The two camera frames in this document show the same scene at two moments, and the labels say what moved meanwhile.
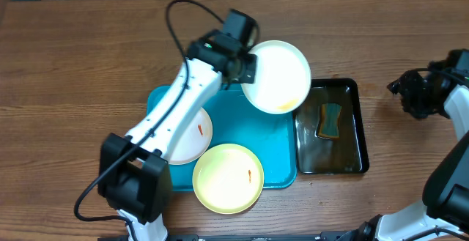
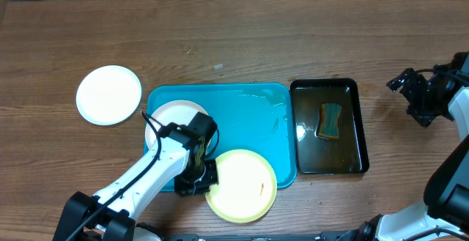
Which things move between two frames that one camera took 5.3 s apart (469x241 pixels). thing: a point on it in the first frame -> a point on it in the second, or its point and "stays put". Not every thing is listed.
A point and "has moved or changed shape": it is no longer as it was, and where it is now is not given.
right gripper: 406,91 stays put
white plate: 283,78 -> 108,95
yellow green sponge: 328,125 stays put
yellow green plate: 228,179 has moved or changed shape
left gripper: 250,75 -> 183,190
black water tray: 330,130 stays put
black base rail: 335,236 stays put
